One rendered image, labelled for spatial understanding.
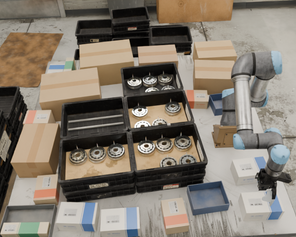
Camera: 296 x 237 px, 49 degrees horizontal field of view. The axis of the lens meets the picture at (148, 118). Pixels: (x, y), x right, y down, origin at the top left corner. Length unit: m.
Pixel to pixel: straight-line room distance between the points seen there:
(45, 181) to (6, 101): 1.36
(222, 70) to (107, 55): 0.87
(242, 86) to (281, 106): 1.98
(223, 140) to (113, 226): 0.86
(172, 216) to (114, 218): 0.30
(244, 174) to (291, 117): 1.66
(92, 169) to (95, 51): 1.05
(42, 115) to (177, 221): 1.09
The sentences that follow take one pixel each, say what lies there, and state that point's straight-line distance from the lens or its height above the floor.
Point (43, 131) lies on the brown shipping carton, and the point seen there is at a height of 0.86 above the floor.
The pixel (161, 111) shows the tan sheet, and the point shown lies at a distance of 2.13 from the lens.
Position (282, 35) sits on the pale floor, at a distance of 4.67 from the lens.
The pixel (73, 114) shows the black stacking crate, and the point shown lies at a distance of 2.18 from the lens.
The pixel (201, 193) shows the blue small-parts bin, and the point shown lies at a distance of 1.92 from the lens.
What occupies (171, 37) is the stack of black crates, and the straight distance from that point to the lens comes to 3.44.
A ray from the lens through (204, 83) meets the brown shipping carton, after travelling 2.39.
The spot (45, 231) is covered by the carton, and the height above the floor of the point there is 0.76.
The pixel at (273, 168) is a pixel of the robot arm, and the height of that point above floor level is 1.15.
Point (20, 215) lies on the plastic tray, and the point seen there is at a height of 0.70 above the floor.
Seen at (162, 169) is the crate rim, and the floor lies 0.93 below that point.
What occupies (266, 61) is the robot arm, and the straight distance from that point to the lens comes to 1.66.
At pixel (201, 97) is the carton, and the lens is 2.33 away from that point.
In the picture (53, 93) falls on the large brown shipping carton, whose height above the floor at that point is 0.90.
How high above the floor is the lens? 2.35
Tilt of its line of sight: 47 degrees down
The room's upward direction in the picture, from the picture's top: 2 degrees counter-clockwise
